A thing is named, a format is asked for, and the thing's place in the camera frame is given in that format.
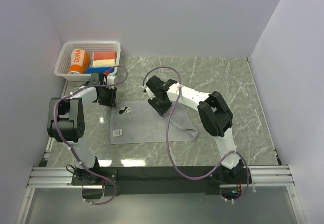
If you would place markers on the blue rolled towel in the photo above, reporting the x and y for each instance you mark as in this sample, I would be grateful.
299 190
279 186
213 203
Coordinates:
102 70

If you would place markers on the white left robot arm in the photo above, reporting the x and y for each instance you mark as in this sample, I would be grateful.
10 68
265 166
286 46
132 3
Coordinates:
66 123

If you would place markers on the grey towel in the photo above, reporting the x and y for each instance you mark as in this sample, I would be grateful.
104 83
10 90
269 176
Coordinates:
137 122

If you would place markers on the white plastic basket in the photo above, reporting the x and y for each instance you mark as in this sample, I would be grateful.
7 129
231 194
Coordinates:
63 60

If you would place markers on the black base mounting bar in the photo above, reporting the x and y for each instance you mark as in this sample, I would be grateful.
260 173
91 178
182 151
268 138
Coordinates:
159 180

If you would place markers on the red rolled towel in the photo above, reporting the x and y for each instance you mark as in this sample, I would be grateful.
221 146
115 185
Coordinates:
104 55

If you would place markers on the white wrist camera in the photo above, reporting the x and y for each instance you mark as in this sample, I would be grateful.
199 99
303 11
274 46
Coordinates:
144 89
109 79

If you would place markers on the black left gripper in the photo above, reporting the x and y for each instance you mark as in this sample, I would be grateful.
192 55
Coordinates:
112 101

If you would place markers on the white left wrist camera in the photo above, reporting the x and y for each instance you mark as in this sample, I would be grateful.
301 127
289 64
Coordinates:
109 79

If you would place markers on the orange cartoon towel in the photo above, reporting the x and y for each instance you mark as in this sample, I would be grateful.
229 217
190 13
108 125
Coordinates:
79 61

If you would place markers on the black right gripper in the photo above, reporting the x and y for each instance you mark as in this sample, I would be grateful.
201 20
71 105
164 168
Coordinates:
160 110

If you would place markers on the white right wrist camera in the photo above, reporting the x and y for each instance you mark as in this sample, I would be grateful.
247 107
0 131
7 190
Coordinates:
144 89

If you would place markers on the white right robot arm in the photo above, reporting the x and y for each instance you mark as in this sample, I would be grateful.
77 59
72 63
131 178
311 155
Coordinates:
215 116

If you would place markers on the cream rolled towel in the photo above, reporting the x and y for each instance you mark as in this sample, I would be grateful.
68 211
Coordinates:
104 63

